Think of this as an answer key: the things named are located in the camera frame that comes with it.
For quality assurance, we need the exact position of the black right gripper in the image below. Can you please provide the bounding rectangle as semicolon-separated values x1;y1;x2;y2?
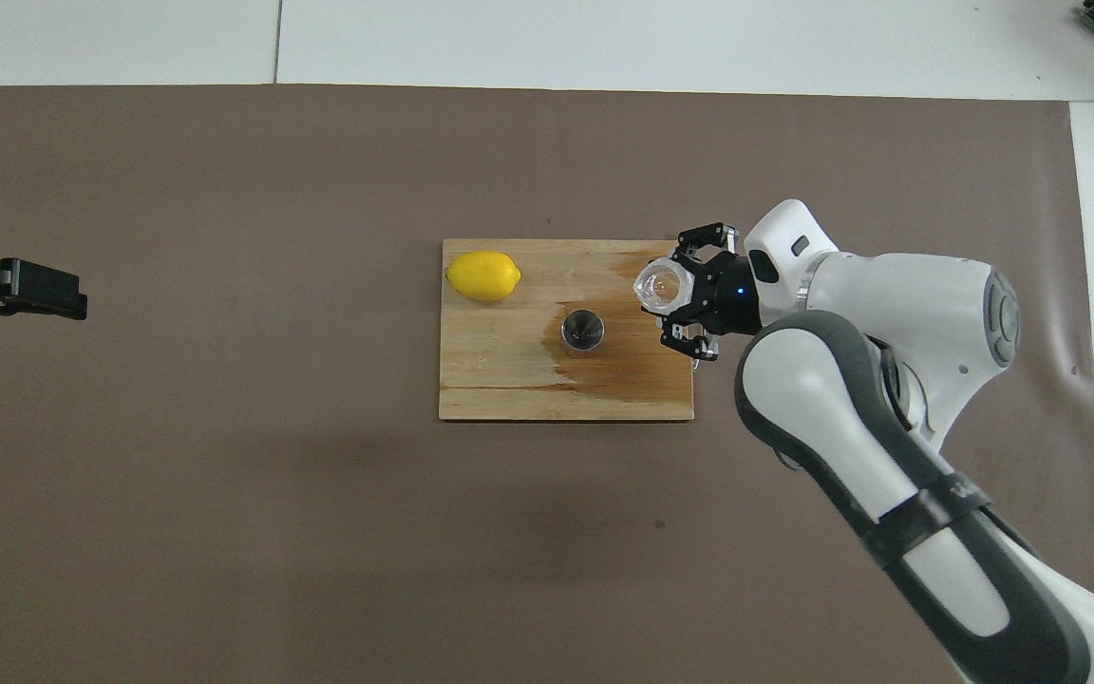
661;223;763;362

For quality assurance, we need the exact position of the steel double jigger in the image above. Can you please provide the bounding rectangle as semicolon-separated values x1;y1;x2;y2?
560;307;606;355

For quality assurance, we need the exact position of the wooden cutting board with handle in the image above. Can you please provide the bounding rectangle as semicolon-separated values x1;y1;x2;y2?
439;237;705;422

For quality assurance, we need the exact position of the brown paper table mat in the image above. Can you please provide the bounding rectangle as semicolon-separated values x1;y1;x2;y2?
0;84;1094;684

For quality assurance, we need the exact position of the clear frosted plastic cup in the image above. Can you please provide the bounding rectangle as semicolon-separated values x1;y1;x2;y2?
634;257;696;317

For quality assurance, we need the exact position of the yellow lemon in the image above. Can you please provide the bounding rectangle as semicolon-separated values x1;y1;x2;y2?
445;250;522;303

